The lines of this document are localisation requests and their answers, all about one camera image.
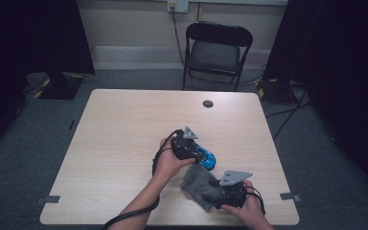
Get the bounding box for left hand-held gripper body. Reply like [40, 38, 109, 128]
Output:
[171, 126, 203, 162]

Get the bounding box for person's right hand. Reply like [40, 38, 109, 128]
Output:
[220, 179, 266, 228]

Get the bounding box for white wall socket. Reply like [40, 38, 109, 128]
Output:
[167, 0, 190, 13]

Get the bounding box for grey tape strip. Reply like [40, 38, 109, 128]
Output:
[279, 192, 302, 202]
[34, 195, 61, 206]

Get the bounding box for person's left hand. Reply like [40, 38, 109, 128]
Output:
[152, 136, 196, 184]

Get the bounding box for black folding chair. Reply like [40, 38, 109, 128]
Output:
[181, 20, 254, 93]

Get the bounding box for left hand-held gripper cable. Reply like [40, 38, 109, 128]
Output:
[101, 128, 185, 230]

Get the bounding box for blue toy car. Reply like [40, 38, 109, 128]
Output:
[190, 143, 218, 172]

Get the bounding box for hand-held gripper cable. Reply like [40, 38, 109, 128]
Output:
[101, 128, 185, 230]
[243, 184, 267, 216]

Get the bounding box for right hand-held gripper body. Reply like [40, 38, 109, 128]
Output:
[215, 170, 254, 211]

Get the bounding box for right hand-held gripper cable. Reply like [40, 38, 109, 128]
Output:
[243, 184, 267, 216]

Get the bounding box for black stand base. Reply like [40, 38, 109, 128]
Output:
[33, 71, 85, 101]
[256, 78, 301, 104]

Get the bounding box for black braided wall cable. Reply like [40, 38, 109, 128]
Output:
[171, 7, 186, 65]

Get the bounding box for black floor cables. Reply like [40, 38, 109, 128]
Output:
[263, 92, 312, 142]

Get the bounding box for grey fluffy cloth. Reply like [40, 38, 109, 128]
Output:
[180, 163, 234, 214]

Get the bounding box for black curtain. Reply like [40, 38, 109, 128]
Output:
[263, 0, 368, 202]
[0, 0, 96, 161]

